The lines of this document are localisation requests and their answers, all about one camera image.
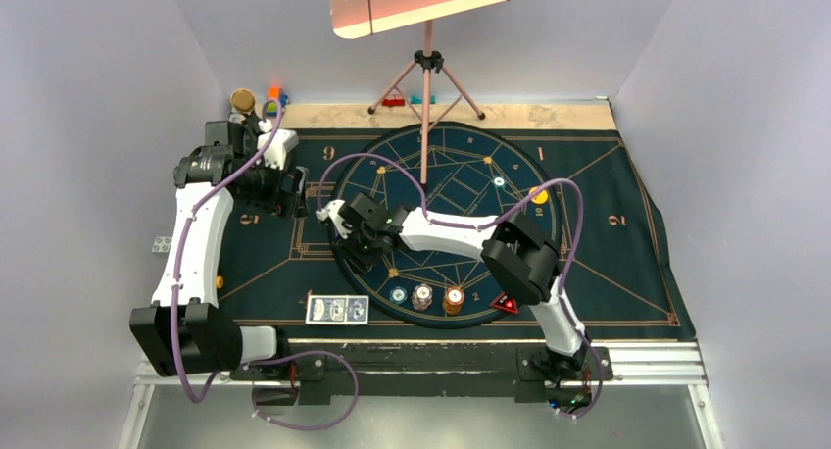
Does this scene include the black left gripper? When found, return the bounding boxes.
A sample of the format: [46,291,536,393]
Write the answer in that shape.
[236,153,307,219]

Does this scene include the green poker chip stack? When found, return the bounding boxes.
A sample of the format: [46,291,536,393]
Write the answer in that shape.
[388,286,409,305]

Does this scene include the purple white poker chip stack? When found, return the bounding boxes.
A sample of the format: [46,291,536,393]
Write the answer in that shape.
[412,283,433,312]

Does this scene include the orange poker chip stack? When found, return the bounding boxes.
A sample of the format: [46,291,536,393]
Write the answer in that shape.
[442,287,465,316]

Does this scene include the red triangle dealer marker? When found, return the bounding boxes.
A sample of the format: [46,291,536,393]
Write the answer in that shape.
[491,293,518,315]

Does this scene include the yellow big blind button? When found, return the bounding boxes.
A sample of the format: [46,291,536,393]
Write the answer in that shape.
[528,186,550,205]

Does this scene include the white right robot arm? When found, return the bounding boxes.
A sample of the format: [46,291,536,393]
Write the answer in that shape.
[316,193,589,377]

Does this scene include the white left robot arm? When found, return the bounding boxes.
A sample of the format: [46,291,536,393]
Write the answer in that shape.
[129,129,308,379]

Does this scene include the blue playing card deck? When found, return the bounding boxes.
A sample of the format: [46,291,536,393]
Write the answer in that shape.
[305,295,369,325]

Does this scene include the round dark blue mat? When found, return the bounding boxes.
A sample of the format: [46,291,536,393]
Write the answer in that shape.
[322,123,557,329]

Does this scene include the colourful toy blocks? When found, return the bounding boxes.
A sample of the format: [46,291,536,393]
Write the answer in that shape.
[266,85,289,113]

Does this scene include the gold round lid jar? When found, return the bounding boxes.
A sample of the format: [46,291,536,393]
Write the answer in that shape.
[229,88,256,114]

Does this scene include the red toy block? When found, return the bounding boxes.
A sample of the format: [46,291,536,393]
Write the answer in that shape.
[381,96,407,107]

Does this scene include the teal toy block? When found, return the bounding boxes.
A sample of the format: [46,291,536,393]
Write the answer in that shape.
[410,95,436,104]

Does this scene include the grey toy brick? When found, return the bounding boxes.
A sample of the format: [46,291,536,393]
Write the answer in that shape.
[151,236,172,254]

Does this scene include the pink tripod stand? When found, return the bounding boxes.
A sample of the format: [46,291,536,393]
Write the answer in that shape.
[367,20,486,187]

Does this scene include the dark green poker mat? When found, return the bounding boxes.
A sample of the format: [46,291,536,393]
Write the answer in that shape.
[218,128,696,340]

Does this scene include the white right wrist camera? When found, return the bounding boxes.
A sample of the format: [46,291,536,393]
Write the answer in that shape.
[315,199,353,239]

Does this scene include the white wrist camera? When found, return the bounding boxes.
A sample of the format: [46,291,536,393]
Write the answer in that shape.
[315,199,353,239]
[257,128,299,171]

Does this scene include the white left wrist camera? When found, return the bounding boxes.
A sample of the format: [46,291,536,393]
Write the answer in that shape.
[257,128,299,171]

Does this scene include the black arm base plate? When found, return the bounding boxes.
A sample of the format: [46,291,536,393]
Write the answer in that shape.
[230,339,614,406]

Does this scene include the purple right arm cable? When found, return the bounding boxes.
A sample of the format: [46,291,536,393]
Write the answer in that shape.
[315,152,605,422]

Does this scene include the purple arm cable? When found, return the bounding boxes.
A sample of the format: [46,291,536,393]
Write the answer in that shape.
[315,152,605,422]
[169,99,361,432]

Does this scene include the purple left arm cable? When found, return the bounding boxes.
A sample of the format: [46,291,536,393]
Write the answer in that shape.
[169,99,361,432]

